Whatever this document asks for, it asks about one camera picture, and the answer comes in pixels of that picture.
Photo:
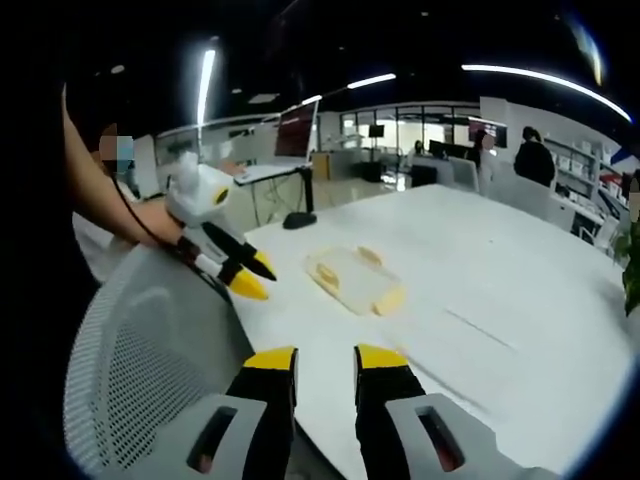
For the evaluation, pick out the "grey mesh office chair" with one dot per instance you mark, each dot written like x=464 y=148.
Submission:
x=150 y=350

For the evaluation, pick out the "white desk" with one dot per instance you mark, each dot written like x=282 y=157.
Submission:
x=265 y=172

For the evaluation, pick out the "pale yellow plastic clip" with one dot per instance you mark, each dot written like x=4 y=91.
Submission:
x=390 y=301

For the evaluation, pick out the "computer monitor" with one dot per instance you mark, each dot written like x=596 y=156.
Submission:
x=295 y=132

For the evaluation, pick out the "white chair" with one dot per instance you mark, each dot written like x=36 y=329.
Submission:
x=464 y=175

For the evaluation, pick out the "green plant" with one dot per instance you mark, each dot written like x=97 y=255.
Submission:
x=631 y=270

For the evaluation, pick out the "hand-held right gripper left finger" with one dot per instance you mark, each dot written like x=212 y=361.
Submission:
x=260 y=400

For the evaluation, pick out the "ceiling light strip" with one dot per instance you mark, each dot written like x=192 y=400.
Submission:
x=206 y=85
x=545 y=82
x=371 y=81

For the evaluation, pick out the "wooden cabinet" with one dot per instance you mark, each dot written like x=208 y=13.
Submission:
x=320 y=166

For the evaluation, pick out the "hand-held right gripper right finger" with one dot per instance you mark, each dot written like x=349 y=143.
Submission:
x=385 y=400

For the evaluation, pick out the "clear plastic tray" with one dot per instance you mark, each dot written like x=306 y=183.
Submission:
x=352 y=280

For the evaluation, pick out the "white storage shelf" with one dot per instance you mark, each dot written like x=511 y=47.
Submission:
x=580 y=165

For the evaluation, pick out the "pale yellow plastic buckle part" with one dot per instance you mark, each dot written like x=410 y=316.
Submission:
x=370 y=256
x=328 y=277

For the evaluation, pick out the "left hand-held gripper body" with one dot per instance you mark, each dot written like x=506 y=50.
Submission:
x=197 y=195

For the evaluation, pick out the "black monitor stand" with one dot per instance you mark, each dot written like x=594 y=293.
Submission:
x=302 y=210

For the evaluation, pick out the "red wall screen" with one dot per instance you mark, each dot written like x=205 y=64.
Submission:
x=492 y=131

